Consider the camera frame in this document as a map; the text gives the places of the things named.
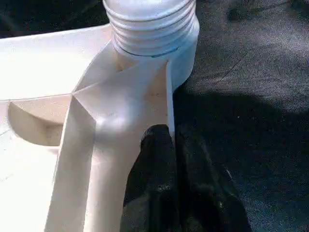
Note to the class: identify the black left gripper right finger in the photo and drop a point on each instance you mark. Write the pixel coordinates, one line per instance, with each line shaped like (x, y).
(207, 193)

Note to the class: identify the white plastic table top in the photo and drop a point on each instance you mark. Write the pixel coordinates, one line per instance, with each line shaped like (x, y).
(84, 108)

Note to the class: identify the white plastic table leg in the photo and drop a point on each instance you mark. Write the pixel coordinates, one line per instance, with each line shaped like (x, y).
(149, 26)

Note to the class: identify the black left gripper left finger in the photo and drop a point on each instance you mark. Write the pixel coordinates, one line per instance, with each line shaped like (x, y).
(154, 178)

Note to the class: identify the black plastic mat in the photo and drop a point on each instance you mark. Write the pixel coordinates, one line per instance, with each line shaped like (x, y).
(253, 108)

